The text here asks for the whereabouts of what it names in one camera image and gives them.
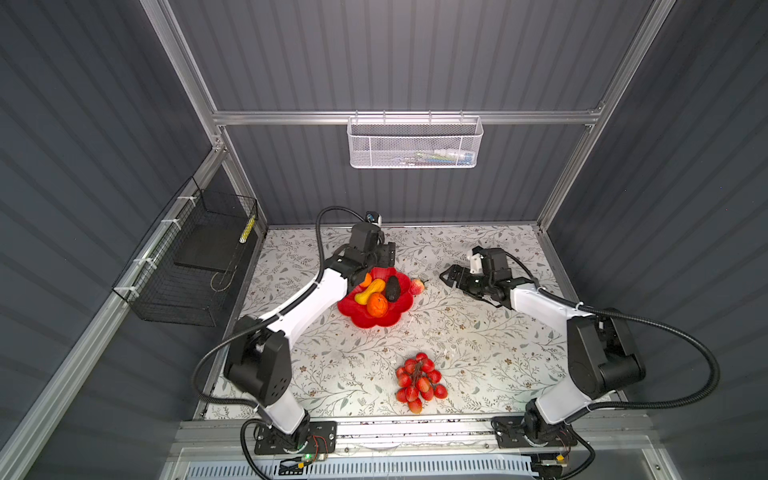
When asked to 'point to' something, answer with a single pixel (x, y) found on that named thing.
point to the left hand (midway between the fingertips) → (381, 244)
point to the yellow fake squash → (375, 286)
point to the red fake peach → (416, 286)
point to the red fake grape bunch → (418, 381)
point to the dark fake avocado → (392, 288)
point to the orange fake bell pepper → (377, 304)
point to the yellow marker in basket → (247, 229)
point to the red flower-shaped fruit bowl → (360, 314)
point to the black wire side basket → (189, 269)
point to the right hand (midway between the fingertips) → (452, 281)
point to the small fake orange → (367, 280)
